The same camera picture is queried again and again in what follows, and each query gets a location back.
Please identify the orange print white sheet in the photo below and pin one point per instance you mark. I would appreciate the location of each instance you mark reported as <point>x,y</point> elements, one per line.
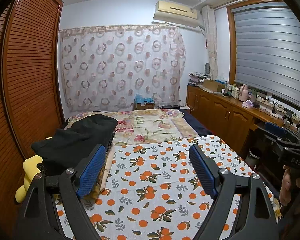
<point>153,192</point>

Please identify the navy blue bed cover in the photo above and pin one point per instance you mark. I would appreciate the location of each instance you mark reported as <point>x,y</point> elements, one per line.
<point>195,124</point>

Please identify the long wooden sideboard cabinet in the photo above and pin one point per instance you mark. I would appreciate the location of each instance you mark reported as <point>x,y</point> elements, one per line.
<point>227,118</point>

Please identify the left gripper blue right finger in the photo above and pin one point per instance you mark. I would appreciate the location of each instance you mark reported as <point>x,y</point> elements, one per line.
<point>206,170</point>

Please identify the pink tissue pack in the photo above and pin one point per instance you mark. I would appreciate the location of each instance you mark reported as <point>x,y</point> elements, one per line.
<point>248,104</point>

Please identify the circle pattern lace curtain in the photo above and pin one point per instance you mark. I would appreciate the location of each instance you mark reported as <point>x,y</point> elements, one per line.
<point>105,68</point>

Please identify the black printed t-shirt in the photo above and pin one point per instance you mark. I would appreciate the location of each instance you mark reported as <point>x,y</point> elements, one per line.
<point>69,146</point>

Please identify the grey window roller blind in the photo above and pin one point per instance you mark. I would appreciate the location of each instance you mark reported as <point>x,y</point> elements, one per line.
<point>268,49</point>

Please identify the cardboard box on cabinet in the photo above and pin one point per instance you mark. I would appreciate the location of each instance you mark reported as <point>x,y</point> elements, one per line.
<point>213,85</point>

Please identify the person's right hand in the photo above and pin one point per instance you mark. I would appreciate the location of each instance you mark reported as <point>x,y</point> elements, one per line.
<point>286,185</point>

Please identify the yellow plush toy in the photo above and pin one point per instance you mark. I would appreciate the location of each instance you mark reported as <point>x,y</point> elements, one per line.
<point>32,166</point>

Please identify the wooden louvered wardrobe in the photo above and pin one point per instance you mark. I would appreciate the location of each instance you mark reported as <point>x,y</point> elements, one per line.
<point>30,106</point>

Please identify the pink thermos jug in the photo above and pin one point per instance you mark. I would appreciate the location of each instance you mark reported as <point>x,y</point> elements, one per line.
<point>243,93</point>

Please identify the wall air conditioner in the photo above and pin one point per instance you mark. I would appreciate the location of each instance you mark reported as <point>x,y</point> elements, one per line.
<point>176,13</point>

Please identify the floral beige bed blanket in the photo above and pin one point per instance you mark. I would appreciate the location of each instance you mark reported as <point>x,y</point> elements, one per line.
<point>150,126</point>

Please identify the box with blue cloth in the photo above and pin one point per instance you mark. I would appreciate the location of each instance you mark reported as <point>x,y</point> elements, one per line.
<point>141,103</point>

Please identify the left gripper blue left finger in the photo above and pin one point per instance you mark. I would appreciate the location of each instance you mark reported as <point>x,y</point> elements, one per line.
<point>88,169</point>

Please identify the beige side window curtain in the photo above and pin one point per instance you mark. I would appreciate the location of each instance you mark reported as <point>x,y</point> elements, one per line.
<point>210,28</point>

